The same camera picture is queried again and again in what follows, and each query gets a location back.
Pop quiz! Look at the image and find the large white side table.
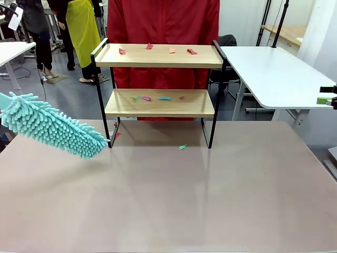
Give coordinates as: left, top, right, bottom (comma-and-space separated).
220, 46, 337, 130

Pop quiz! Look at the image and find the grey metal frame piece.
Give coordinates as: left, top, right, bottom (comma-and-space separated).
322, 146, 337, 182

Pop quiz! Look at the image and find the teal chenille duster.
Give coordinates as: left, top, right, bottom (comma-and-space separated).
0, 92, 111, 160

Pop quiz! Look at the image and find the two-tier wooden shelf black frame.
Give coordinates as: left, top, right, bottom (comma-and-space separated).
91, 38, 227, 150

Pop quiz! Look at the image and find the black clamp pole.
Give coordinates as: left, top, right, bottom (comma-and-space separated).
19, 15, 32, 44

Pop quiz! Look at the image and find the person in red jacket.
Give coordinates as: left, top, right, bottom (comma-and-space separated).
106, 0, 221, 122

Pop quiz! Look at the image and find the bystander in yellow apron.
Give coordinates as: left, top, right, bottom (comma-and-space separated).
51, 0, 105, 85

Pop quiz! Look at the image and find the white table grey leg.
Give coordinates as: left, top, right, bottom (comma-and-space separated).
0, 41, 37, 92

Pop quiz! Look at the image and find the black office chair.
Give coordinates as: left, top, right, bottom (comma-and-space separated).
210, 34, 248, 101

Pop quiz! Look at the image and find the wooden desk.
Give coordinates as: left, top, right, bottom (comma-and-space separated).
260, 24, 309, 48

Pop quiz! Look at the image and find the grey floor mat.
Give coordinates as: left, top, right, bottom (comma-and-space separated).
43, 74, 68, 85

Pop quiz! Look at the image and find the black tripod stand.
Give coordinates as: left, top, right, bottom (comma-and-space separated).
256, 0, 272, 47
272, 0, 290, 48

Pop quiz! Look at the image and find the bystander in dark clothes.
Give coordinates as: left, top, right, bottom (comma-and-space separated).
22, 0, 60, 80

